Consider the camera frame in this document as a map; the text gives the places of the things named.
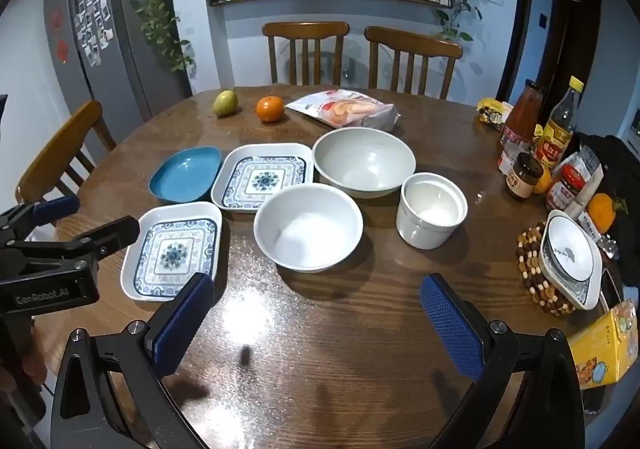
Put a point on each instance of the medium white bowl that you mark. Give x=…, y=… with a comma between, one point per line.
x=307, y=229

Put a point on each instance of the person's left hand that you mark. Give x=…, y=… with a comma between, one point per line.
x=36, y=359

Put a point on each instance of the dark wooden door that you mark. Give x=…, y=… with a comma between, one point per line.
x=575, y=44

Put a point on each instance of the tangerine with leaf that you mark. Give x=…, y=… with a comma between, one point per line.
x=600, y=211

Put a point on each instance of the wooden chair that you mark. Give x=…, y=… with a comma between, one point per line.
x=60, y=144
x=410, y=43
x=305, y=29

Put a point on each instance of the white ceramic cup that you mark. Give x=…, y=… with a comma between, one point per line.
x=430, y=214

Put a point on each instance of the blue dish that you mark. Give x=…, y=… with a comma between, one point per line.
x=182, y=174

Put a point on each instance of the blue patterned square plate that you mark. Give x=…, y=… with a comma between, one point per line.
x=170, y=254
x=260, y=179

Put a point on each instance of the dark rimmed white bowl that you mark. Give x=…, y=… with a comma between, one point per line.
x=570, y=254

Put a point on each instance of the yellow capped vinegar bottle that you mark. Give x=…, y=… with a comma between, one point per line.
x=562, y=124

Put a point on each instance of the wooden beaded trivet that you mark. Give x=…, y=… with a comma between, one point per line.
x=530, y=259

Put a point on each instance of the grey fridge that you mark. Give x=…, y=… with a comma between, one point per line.
x=125, y=54

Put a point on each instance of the small orange fruit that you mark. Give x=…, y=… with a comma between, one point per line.
x=542, y=181

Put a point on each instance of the white snack bag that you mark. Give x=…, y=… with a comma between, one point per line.
x=350, y=111

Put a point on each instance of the cluster of fridge photos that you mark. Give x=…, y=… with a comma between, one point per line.
x=92, y=9

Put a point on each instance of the trailing green plant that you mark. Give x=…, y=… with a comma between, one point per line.
x=155, y=4

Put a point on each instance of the yellow carton box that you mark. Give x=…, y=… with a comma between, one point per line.
x=600, y=344

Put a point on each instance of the white food packet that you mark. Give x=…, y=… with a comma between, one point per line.
x=587, y=169

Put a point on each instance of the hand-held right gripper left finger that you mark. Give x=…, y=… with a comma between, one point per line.
x=182, y=316

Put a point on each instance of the large white bowl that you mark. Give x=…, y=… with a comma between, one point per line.
x=365, y=164

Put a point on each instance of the green pear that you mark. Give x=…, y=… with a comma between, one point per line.
x=225, y=103

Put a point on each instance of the yellow snack packet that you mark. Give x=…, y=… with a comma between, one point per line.
x=492, y=111

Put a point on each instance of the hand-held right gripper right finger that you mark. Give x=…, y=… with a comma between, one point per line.
x=452, y=324

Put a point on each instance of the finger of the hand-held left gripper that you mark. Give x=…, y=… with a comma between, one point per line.
x=55, y=210
x=115, y=230

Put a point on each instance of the black bag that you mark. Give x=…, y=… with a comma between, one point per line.
x=625, y=169

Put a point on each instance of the red sauce bottle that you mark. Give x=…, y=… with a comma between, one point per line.
x=522, y=114

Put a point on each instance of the dark sauce jar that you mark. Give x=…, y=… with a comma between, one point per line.
x=522, y=176

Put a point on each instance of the red chili sauce jar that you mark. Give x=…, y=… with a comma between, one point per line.
x=565, y=189

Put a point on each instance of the orange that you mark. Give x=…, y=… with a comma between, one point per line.
x=270, y=109

